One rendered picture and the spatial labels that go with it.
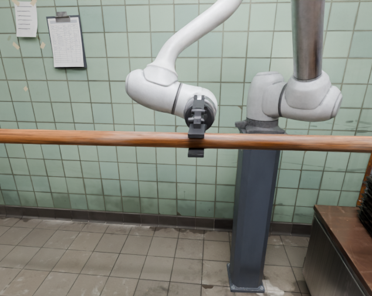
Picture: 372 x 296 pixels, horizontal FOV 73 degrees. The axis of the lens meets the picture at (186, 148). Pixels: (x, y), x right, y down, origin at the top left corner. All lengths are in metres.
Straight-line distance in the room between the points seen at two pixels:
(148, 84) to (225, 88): 1.03
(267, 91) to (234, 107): 0.60
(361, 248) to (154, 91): 1.07
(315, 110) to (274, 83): 0.21
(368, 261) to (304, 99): 0.69
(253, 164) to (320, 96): 0.43
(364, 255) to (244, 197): 0.54
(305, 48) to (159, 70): 0.53
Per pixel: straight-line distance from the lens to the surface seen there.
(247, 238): 1.51
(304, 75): 1.08
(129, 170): 2.01
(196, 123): 0.48
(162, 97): 0.75
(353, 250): 1.33
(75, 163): 2.18
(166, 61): 0.79
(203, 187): 1.97
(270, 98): 1.18
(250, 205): 1.38
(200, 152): 0.46
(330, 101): 1.12
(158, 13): 1.77
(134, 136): 0.49
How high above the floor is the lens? 1.35
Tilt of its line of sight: 21 degrees down
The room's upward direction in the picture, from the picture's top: straight up
